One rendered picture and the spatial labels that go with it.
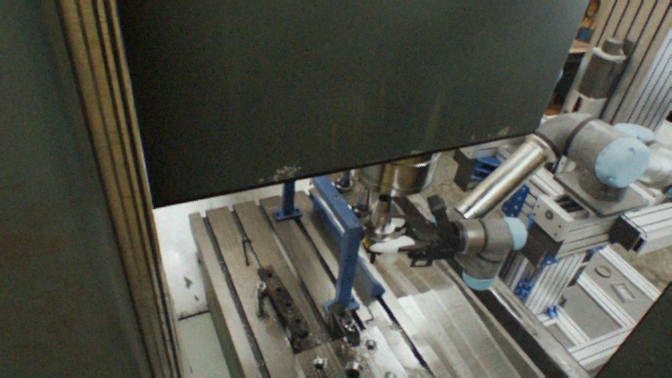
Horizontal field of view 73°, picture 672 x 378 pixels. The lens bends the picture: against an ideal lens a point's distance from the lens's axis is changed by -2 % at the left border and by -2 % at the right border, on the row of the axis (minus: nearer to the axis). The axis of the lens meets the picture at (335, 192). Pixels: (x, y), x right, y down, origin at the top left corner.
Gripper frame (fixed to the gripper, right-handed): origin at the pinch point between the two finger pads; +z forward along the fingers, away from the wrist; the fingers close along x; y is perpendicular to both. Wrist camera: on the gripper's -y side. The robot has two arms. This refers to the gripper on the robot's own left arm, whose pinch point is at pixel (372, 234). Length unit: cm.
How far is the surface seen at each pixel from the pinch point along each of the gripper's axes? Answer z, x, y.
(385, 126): 7.8, -14.8, -34.5
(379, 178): 3.7, -6.3, -19.3
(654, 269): -237, 89, 132
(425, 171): -4.0, -7.1, -21.2
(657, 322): -72, -16, 19
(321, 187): 4.2, 32.3, 12.5
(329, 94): 16.6, -17.1, -40.3
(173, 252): 50, 61, 63
